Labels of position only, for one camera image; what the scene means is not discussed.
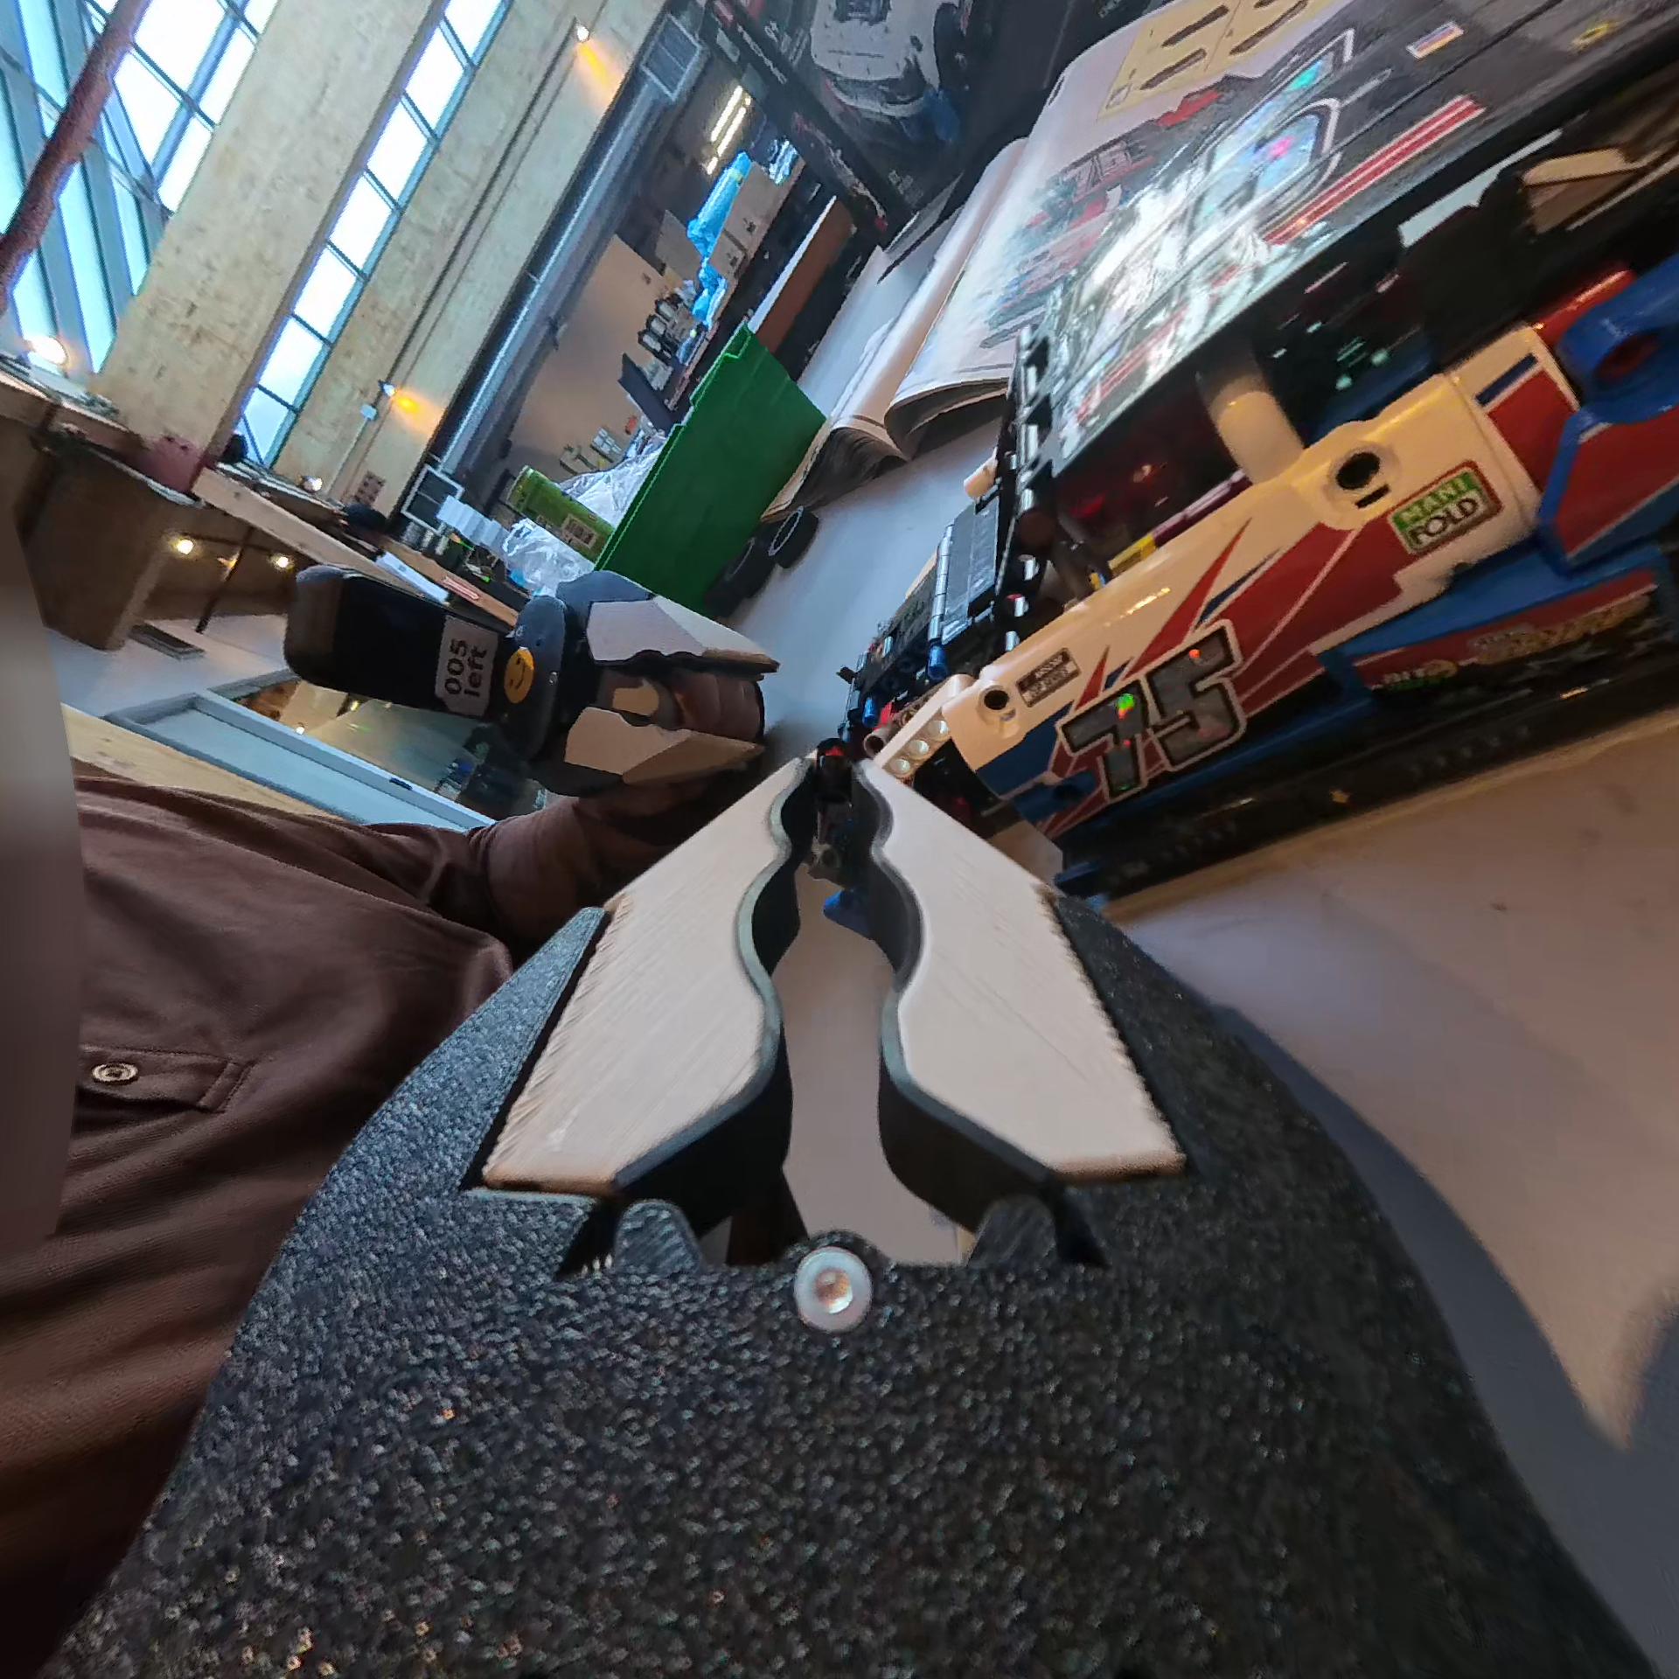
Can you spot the green plastic bin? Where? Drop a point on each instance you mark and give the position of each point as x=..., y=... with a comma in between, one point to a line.
x=720, y=485

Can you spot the open instruction booklet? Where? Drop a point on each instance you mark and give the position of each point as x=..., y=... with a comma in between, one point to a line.
x=944, y=301

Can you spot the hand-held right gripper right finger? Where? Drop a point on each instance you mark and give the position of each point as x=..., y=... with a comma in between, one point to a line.
x=1023, y=1050

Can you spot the black striped toy brick panel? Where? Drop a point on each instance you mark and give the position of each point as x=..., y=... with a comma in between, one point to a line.
x=829, y=799

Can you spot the wooden plank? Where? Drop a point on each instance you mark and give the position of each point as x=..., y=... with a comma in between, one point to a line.
x=183, y=761

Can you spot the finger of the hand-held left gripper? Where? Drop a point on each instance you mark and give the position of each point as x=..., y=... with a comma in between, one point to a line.
x=682, y=642
x=655, y=750

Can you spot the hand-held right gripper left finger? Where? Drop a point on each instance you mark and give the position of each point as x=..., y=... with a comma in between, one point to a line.
x=629, y=1050

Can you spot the black toy set box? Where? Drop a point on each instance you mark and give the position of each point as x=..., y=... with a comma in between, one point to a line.
x=839, y=79

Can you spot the partly built toy brick car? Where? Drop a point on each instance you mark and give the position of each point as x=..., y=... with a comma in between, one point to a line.
x=1311, y=590

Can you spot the person's left hand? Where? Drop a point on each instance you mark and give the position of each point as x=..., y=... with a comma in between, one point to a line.
x=720, y=705

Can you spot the black rubber toy tyre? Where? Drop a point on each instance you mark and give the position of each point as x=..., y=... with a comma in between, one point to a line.
x=745, y=570
x=795, y=535

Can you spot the grey desk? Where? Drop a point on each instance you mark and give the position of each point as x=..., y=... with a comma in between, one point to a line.
x=1442, y=983

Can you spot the wooden workbench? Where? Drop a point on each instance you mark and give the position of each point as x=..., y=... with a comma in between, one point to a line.
x=117, y=525

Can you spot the green drink can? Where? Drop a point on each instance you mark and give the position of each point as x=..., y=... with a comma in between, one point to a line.
x=557, y=509

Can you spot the grey ventilation duct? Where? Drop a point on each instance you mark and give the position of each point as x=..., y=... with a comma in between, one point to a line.
x=563, y=263

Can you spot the yellow sticker sheet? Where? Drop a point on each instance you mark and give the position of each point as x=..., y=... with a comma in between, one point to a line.
x=1206, y=53

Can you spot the person's brown shirt torso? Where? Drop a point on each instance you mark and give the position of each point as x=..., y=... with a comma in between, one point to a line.
x=195, y=1050

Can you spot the person's left forearm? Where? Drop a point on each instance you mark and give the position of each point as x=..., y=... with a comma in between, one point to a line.
x=550, y=852

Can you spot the blue wrapped bundle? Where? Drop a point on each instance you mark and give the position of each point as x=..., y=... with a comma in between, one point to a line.
x=724, y=210

